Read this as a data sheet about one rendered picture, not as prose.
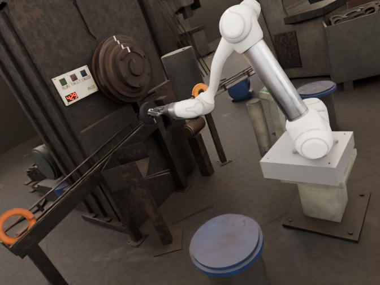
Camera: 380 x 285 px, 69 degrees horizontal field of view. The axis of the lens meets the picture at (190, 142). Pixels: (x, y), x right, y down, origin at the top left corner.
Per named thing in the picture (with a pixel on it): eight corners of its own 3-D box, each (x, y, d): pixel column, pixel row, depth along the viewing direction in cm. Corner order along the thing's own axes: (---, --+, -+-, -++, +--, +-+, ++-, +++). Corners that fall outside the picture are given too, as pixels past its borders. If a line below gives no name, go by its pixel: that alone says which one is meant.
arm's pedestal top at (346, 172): (357, 154, 154) (356, 148, 152) (344, 189, 133) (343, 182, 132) (299, 152, 175) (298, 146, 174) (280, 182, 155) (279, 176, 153)
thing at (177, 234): (151, 263, 176) (100, 172, 149) (156, 234, 200) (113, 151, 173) (181, 256, 173) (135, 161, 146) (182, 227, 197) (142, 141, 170)
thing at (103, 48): (113, 113, 193) (81, 47, 175) (155, 89, 224) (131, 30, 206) (119, 113, 189) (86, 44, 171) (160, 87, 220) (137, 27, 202)
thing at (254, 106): (258, 157, 246) (244, 104, 226) (263, 150, 254) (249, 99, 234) (271, 158, 239) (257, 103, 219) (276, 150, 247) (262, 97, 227)
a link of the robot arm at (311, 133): (337, 134, 132) (343, 157, 114) (305, 149, 141) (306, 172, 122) (247, -5, 118) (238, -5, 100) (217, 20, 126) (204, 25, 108)
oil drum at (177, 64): (171, 107, 506) (153, 59, 472) (189, 94, 546) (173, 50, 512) (197, 103, 468) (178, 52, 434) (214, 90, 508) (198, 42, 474)
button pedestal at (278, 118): (272, 159, 236) (255, 92, 212) (281, 145, 252) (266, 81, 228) (291, 159, 226) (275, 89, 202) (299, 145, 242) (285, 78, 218)
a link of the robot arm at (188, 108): (175, 119, 161) (188, 116, 171) (195, 119, 151) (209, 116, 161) (172, 101, 159) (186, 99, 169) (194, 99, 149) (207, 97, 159)
